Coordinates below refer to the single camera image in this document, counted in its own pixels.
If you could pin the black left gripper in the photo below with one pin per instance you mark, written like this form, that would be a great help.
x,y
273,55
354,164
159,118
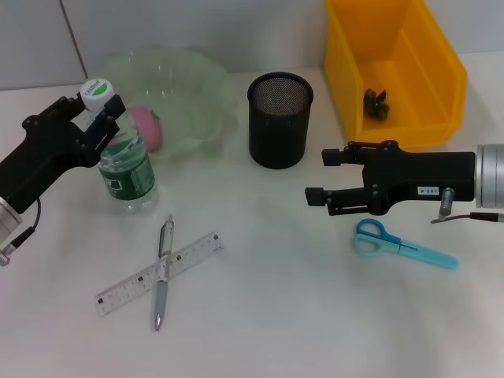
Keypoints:
x,y
43,157

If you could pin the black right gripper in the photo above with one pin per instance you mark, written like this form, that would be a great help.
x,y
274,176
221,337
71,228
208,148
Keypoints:
x,y
425,173

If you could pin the pink toy peach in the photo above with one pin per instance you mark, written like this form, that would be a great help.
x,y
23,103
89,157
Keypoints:
x,y
149,130

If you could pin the clear plastic water bottle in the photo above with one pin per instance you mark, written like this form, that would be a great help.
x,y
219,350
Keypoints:
x,y
126,173

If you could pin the black mesh pen holder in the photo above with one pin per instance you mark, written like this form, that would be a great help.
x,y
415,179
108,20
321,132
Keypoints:
x,y
279,130

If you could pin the blue scissors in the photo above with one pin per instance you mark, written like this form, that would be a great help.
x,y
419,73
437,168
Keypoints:
x,y
393,244

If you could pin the translucent green fruit plate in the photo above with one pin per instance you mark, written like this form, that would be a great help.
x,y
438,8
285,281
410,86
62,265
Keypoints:
x,y
189,98

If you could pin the clear plastic ruler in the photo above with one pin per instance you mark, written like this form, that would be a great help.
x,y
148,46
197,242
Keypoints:
x,y
122,293

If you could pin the silver ballpoint pen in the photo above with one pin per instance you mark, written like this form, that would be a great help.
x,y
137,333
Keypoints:
x,y
161,291

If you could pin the yellow plastic bin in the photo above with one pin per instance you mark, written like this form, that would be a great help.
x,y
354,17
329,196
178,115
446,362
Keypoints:
x,y
393,51

